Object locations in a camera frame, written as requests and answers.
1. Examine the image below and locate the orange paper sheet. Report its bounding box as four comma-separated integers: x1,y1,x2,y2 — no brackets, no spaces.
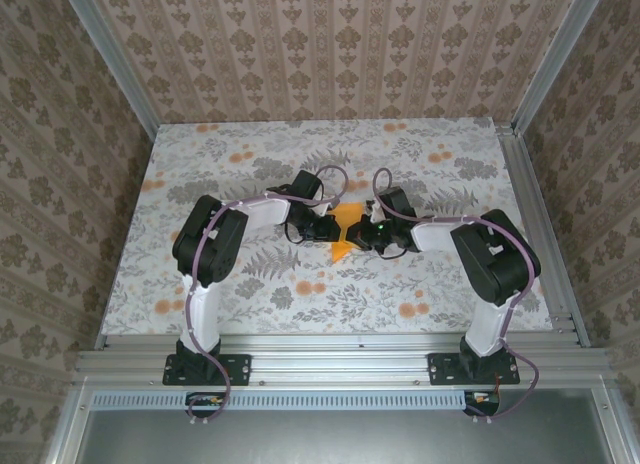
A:
324,202,366,264

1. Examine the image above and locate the floral patterned table sheet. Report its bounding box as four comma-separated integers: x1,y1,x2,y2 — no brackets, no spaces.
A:
99,117,557,338

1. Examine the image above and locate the black connector module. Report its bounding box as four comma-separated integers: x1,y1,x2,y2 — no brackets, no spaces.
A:
185,391,227,419
463,389,501,418

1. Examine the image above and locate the grey metal panel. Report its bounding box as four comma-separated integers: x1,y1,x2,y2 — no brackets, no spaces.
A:
47,378,640,464

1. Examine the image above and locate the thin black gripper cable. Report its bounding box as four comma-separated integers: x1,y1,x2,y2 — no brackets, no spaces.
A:
373,242,407,260
282,222,307,246

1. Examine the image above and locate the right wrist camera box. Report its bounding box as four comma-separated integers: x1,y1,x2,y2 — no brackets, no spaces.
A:
366,186,414,221

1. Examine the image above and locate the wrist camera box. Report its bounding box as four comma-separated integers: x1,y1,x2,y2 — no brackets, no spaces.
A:
366,186,414,221
290,169,332,218

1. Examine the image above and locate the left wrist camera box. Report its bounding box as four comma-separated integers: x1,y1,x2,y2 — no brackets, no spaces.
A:
290,169,332,218

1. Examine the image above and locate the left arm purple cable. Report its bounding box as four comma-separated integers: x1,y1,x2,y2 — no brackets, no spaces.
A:
184,163,351,426

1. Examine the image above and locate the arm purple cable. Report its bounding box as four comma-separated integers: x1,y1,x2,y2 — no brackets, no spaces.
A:
373,167,544,426
184,163,351,426

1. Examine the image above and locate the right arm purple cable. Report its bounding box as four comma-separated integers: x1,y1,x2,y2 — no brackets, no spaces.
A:
373,167,544,426

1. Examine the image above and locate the aluminium frame beam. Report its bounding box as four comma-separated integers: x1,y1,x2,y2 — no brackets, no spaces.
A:
74,332,612,386

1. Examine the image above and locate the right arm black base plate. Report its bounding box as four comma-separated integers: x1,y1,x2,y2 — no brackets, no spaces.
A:
428,351,521,387

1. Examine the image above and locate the aluminium side rail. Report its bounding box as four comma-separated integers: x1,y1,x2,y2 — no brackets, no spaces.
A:
494,123,592,348

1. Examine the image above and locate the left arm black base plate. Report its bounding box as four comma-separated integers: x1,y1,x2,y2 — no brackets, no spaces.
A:
162,352,252,388

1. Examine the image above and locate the grey slotted cable duct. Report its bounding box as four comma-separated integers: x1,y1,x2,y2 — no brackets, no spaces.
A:
92,389,469,411

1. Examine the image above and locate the aluminium frame post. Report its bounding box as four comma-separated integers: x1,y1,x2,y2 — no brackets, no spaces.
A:
57,0,162,141
511,0,609,136

